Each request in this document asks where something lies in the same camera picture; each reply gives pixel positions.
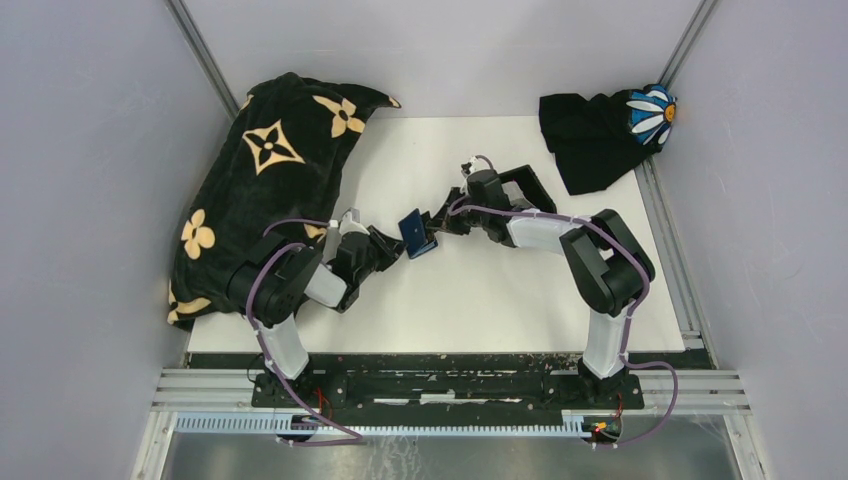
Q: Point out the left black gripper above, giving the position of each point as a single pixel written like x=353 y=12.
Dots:
x=391 y=249

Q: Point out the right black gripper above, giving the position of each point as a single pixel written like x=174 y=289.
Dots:
x=447 y=219

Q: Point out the blue leather card holder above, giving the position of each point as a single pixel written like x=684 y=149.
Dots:
x=418 y=239

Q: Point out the black card tray stand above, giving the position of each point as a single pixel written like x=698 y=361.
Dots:
x=533 y=189

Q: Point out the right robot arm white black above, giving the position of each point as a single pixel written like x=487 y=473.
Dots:
x=609 y=267

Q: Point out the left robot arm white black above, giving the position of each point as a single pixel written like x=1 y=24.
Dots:
x=277 y=276

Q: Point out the stack of credit cards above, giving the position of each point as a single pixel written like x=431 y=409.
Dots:
x=516 y=196

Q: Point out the black blanket with beige flowers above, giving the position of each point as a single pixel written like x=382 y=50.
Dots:
x=280 y=168

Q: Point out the black cloth with blue flower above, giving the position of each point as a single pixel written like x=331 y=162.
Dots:
x=596 y=141

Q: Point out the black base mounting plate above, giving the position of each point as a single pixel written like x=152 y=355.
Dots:
x=440 y=398

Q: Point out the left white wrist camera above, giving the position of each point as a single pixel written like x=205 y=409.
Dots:
x=348 y=223

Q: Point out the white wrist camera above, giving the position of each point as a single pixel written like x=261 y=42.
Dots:
x=348 y=223
x=475 y=164

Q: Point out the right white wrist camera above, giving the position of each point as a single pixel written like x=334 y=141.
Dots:
x=475 y=164

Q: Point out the aluminium frame rails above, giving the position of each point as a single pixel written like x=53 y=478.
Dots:
x=202 y=425

